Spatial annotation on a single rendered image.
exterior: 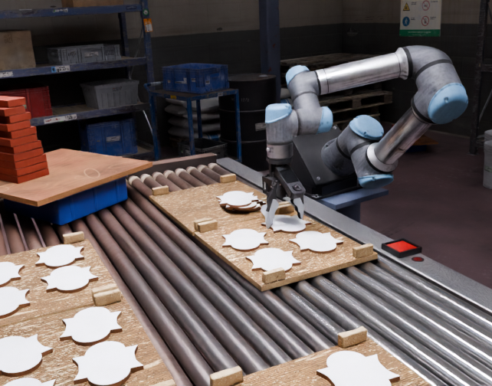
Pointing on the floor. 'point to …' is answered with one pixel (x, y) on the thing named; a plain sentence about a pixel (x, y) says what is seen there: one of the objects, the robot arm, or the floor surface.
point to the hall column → (270, 40)
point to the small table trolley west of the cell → (191, 116)
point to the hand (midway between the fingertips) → (286, 224)
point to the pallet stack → (350, 106)
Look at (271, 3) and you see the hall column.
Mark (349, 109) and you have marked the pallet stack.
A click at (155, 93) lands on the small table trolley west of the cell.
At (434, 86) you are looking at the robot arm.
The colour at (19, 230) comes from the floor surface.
